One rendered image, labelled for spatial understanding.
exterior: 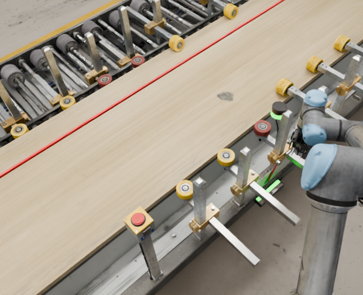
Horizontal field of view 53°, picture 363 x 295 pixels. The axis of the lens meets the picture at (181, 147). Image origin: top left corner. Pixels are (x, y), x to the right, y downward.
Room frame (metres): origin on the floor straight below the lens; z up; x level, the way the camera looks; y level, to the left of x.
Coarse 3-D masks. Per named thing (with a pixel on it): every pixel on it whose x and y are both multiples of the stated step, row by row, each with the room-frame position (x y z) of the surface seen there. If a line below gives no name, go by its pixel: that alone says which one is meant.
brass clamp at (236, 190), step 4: (248, 176) 0.87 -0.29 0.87; (252, 176) 0.87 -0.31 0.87; (256, 176) 0.87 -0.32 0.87; (248, 180) 0.85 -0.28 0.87; (252, 180) 0.85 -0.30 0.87; (256, 180) 0.86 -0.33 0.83; (236, 184) 0.83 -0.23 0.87; (248, 184) 0.83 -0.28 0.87; (232, 188) 0.82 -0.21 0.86; (236, 188) 0.81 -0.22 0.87; (240, 188) 0.81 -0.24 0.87; (244, 188) 0.81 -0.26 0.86; (248, 188) 0.83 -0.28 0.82; (232, 192) 0.81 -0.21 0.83; (236, 192) 0.80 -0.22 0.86; (240, 192) 0.80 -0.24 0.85; (244, 192) 0.82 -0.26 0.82; (236, 196) 0.80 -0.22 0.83
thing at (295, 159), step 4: (260, 136) 1.10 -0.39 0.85; (264, 136) 1.09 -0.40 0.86; (268, 136) 1.09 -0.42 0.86; (264, 140) 1.08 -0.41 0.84; (268, 140) 1.07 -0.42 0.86; (272, 140) 1.06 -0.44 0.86; (268, 144) 1.06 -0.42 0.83; (272, 144) 1.05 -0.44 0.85; (288, 152) 0.99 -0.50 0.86; (288, 156) 0.97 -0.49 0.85; (292, 156) 0.96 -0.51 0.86; (296, 156) 0.96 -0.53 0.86; (292, 160) 0.95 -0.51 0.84; (296, 160) 0.94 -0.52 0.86; (300, 160) 0.93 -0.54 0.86; (304, 160) 0.93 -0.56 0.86; (296, 164) 0.93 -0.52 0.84; (300, 164) 0.92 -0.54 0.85; (300, 168) 0.91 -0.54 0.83
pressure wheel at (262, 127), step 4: (260, 120) 1.16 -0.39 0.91; (256, 124) 1.13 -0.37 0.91; (260, 124) 1.13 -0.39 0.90; (264, 124) 1.13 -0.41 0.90; (268, 124) 1.13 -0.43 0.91; (256, 128) 1.11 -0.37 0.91; (260, 128) 1.11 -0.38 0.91; (264, 128) 1.11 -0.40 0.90; (268, 128) 1.10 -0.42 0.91; (256, 132) 1.10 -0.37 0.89; (260, 132) 1.09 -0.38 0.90; (264, 132) 1.08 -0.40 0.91; (268, 132) 1.09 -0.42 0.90; (260, 140) 1.11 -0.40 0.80
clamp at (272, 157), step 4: (288, 148) 1.00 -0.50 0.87; (292, 148) 1.02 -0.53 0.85; (272, 152) 0.99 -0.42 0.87; (284, 152) 0.98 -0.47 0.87; (268, 156) 0.98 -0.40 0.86; (272, 156) 0.97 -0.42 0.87; (276, 156) 0.96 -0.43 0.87; (280, 156) 0.96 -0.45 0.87; (284, 156) 0.98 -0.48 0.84; (272, 160) 0.96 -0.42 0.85; (276, 160) 0.95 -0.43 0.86
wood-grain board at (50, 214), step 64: (256, 0) 2.20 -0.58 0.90; (320, 0) 2.14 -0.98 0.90; (192, 64) 1.62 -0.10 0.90; (256, 64) 1.57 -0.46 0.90; (64, 128) 1.22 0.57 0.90; (128, 128) 1.18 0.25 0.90; (192, 128) 1.15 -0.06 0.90; (0, 192) 0.88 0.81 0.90; (64, 192) 0.85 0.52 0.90; (128, 192) 0.82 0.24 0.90; (0, 256) 0.58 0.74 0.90; (64, 256) 0.56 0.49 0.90
